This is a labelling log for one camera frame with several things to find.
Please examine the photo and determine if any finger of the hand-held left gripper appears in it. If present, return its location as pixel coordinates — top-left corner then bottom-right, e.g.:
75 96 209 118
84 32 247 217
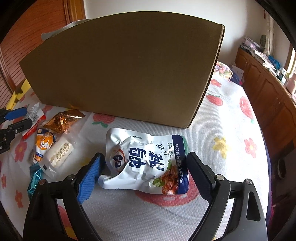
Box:
0 118 33 154
0 107 28 122

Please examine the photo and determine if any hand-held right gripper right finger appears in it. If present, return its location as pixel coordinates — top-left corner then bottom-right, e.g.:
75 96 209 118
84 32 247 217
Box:
186 152 268 241

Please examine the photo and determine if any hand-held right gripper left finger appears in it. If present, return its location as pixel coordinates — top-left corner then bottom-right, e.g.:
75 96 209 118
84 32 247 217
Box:
23 153 105 241

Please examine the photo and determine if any silver snack packet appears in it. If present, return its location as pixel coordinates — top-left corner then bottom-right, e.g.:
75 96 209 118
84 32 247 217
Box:
23 103 47 139

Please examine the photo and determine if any orange snack packet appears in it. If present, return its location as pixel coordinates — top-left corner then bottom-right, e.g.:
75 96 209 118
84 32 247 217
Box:
31 128 57 164

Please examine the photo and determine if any clear packet of white pastry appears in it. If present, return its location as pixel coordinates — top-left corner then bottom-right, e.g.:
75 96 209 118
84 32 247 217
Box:
39 137 76 173

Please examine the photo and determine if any gold foil snack packet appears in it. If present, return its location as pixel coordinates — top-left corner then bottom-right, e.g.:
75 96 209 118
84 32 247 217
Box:
43 111 86 135

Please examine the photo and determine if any white pouch with blue edge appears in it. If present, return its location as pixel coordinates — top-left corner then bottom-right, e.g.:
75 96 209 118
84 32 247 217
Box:
98 127 190 195

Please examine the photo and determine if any teal snack packet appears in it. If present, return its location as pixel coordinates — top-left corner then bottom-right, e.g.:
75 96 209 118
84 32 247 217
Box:
27 168 46 197

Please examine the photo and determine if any brown cardboard box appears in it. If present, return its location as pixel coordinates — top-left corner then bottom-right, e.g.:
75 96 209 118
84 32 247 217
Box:
19 17 225 129

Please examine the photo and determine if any yellow plush toy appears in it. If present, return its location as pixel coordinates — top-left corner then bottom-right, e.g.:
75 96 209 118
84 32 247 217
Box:
5 79 37 111

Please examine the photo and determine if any strawberry print cloth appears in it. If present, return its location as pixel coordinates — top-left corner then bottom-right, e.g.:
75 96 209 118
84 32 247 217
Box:
0 60 271 241

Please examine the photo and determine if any black bin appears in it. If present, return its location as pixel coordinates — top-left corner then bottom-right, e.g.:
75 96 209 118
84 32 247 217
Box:
276 155 287 179

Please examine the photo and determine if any wooden louvered wardrobe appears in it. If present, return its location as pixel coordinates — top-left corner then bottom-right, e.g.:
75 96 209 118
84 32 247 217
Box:
0 0 86 102

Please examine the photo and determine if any wooden cabinet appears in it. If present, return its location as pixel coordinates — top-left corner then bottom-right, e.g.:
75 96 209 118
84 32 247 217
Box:
235 47 296 159

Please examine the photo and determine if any small white box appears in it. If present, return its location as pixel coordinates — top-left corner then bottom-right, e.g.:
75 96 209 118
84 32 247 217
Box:
231 65 245 82

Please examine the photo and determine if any folded floral cloth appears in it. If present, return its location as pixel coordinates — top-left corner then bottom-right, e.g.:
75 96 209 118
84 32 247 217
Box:
251 49 269 64

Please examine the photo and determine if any pack of blue bottles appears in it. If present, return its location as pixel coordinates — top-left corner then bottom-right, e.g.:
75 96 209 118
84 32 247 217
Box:
268 57 281 70

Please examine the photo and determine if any stack of boxes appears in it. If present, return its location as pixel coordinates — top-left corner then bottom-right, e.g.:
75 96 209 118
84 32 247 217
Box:
240 37 257 52

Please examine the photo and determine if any patterned curtain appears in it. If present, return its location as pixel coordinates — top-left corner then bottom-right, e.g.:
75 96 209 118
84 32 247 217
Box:
266 14 276 56

